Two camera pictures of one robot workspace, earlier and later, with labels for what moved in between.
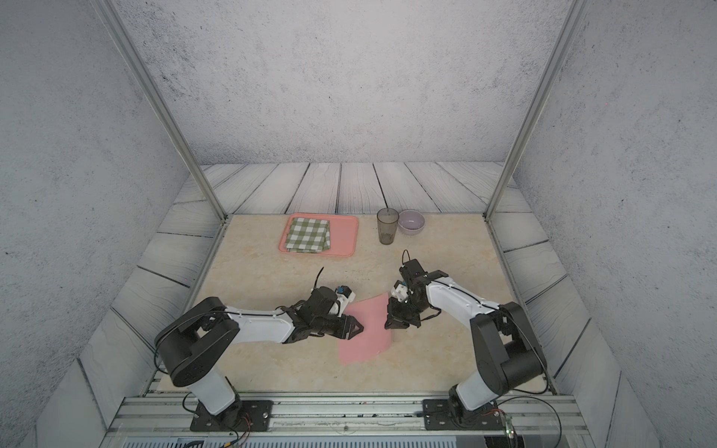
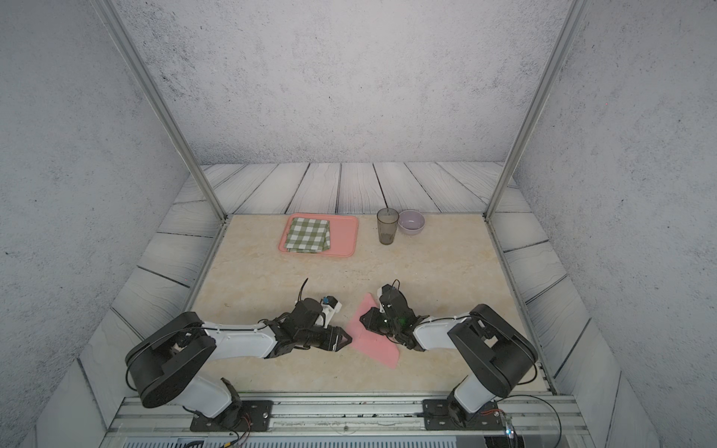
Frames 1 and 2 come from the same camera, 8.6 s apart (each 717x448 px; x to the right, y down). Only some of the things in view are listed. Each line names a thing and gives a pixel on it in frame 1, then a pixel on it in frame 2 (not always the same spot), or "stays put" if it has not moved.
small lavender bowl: [411, 221] stays put
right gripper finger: [395, 323] -> [371, 321]
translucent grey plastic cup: [387, 224] stays put
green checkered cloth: [308, 235] stays put
